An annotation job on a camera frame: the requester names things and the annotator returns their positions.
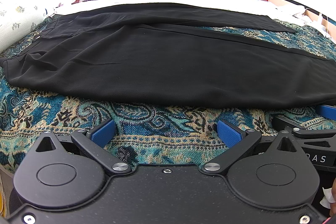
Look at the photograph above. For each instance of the teal paisley bed cover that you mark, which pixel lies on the teal paisley bed cover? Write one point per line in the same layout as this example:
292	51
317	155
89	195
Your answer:
147	132

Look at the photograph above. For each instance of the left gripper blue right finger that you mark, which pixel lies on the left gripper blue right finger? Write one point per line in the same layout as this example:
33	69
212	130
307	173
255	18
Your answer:
240	144

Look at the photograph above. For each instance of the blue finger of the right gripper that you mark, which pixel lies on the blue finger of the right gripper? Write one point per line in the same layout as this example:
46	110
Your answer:
327	111

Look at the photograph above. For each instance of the pale green floral pillow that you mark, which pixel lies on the pale green floral pillow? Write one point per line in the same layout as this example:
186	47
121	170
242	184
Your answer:
20	17

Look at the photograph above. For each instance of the white bed sheet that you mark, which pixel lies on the white bed sheet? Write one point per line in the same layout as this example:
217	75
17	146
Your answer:
257	7

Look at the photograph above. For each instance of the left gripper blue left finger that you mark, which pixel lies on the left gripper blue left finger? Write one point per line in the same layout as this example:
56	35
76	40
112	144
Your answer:
92	142

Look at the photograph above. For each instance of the person's dark hand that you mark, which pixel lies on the person's dark hand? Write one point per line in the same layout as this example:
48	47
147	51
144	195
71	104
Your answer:
333	205

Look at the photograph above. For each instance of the black pants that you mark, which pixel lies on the black pants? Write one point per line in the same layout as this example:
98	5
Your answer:
170	54

